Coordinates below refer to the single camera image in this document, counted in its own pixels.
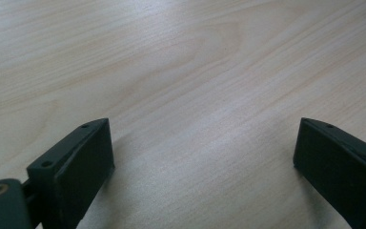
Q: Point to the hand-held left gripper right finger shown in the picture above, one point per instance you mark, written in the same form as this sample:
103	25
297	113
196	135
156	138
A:
340	171

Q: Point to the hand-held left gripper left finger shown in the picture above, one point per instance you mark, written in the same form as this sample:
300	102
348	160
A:
76	171

